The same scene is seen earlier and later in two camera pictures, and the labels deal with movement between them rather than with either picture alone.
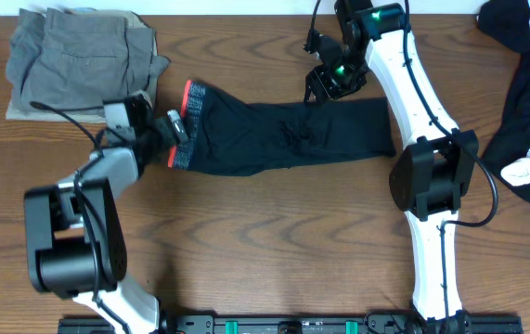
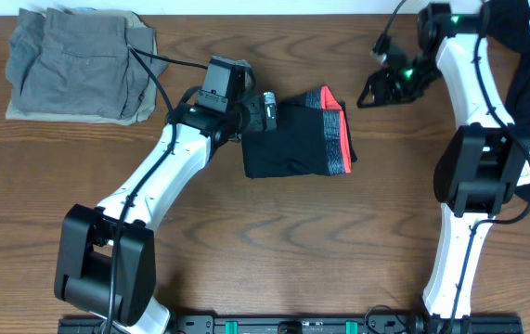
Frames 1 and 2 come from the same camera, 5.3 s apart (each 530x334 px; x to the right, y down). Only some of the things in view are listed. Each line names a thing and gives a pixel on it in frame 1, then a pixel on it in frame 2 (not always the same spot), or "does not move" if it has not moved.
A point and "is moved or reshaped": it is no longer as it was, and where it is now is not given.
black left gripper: [170, 141] to [258, 122]
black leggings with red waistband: [228, 137] is moved or reshaped
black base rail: [306, 324] does not move
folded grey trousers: [73, 58] does not move
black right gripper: [320, 79] to [385, 91]
